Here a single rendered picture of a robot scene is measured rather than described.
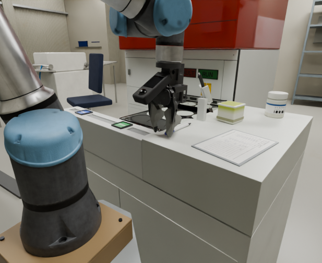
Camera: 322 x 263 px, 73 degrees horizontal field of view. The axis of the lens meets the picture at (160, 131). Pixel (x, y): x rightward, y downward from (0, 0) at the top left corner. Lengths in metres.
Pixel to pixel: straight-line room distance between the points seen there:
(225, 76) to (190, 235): 0.77
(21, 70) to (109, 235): 0.36
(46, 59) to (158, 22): 4.06
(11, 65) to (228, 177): 0.49
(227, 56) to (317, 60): 5.64
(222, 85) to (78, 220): 0.94
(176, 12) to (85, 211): 0.39
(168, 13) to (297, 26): 6.38
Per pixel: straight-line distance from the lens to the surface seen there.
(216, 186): 0.55
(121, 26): 0.53
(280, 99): 0.96
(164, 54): 0.59
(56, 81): 4.37
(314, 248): 1.91
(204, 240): 0.67
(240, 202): 0.54
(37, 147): 0.37
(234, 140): 0.67
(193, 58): 1.25
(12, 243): 0.54
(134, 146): 0.69
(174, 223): 0.71
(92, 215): 0.47
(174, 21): 0.42
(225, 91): 1.16
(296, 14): 6.78
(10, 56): 0.50
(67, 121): 0.40
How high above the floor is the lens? 1.21
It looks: 20 degrees down
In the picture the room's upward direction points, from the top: straight up
